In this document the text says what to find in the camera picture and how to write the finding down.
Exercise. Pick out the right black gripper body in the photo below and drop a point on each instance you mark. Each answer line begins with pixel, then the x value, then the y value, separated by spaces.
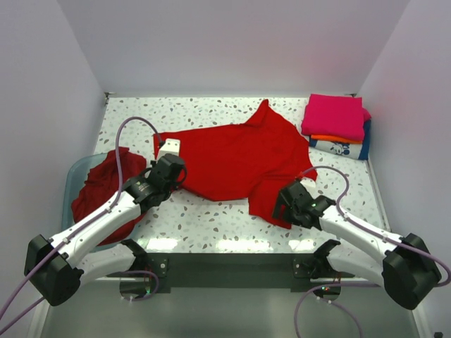
pixel 289 212

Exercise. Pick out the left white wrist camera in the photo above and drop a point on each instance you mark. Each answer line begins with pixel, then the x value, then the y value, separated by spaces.
pixel 170 146

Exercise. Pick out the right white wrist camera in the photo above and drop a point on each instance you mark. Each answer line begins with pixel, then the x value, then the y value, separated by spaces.
pixel 308 183

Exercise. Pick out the folded pink t-shirt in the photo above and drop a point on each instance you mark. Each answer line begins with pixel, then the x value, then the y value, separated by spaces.
pixel 335 116

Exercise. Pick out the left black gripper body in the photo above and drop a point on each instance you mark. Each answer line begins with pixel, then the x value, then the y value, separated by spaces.
pixel 168 190

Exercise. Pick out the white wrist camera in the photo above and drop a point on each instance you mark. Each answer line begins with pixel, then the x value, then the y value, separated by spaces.
pixel 170 146
pixel 308 183

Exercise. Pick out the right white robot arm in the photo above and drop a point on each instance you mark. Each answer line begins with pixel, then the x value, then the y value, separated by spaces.
pixel 400 265

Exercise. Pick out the dark red t-shirt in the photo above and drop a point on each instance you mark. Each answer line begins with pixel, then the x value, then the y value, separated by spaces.
pixel 102 182

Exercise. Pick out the folded orange t-shirt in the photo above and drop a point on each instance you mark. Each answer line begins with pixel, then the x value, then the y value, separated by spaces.
pixel 332 138

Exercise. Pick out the translucent blue plastic bin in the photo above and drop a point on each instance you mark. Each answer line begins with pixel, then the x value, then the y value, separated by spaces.
pixel 75 180

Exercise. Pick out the folded blue t-shirt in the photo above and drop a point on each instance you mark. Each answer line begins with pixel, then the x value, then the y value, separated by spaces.
pixel 364 153

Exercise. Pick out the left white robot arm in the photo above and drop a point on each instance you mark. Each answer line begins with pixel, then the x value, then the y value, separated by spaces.
pixel 57 267

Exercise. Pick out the folded white printed t-shirt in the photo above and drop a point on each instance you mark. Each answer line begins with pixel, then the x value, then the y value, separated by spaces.
pixel 337 148

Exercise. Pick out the bright red t-shirt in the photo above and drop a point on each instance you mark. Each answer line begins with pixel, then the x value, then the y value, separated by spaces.
pixel 252 160

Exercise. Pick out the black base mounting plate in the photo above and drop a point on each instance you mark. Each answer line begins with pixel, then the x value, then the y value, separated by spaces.
pixel 296 272

